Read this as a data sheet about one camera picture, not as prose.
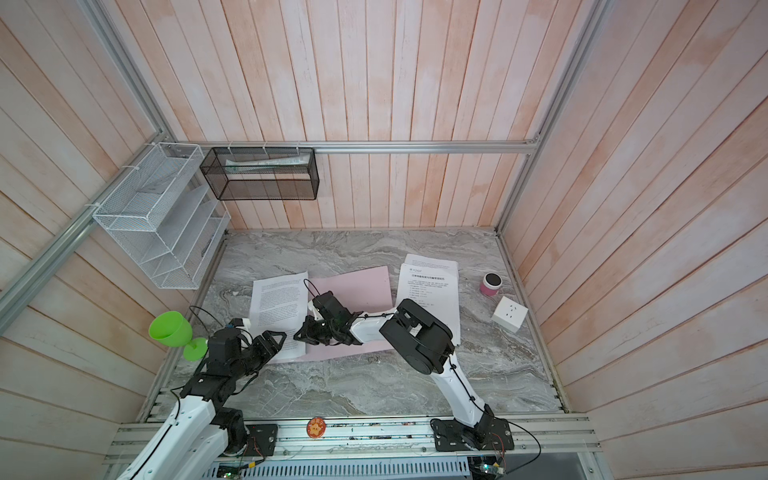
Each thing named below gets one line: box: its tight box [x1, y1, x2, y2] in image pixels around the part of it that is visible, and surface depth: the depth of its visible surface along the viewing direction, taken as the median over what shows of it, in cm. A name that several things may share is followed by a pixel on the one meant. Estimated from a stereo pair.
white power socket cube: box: [491, 296, 529, 333], surface depth 95 cm
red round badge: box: [306, 416, 327, 439], surface depth 78 cm
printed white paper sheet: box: [249, 271, 309, 361], surface depth 98 cm
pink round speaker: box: [479, 272, 503, 296], surface depth 100 cm
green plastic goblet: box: [148, 310, 209, 362], surface depth 80 cm
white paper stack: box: [395, 254, 461, 346], surface depth 109 cm
